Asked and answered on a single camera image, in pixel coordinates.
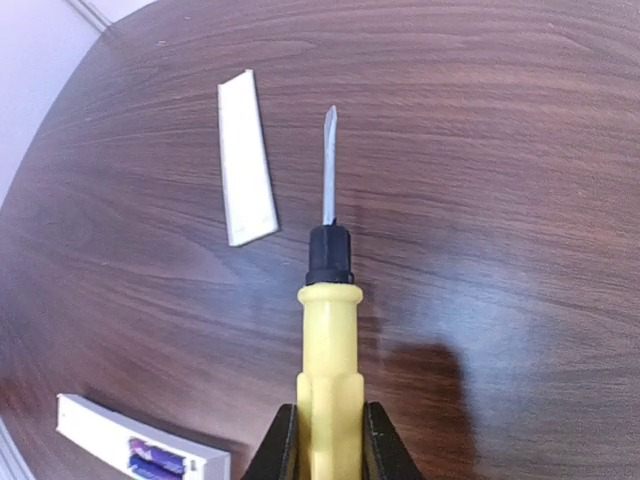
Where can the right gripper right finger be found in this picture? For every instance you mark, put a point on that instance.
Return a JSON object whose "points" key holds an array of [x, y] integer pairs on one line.
{"points": [[385, 456]]}

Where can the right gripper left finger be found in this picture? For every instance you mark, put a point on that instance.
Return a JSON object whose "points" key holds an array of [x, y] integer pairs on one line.
{"points": [[277, 455]]}

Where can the yellow handled screwdriver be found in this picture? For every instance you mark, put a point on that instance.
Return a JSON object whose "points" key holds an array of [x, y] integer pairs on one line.
{"points": [[330, 388]]}

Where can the white remote control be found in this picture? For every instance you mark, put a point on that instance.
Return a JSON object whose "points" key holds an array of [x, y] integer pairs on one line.
{"points": [[105, 434]]}

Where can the white battery cover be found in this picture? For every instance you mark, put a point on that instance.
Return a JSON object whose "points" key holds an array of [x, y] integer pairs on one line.
{"points": [[250, 210]]}

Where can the purple battery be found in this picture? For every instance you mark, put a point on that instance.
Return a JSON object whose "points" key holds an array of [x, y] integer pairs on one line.
{"points": [[154, 454], [147, 470]]}

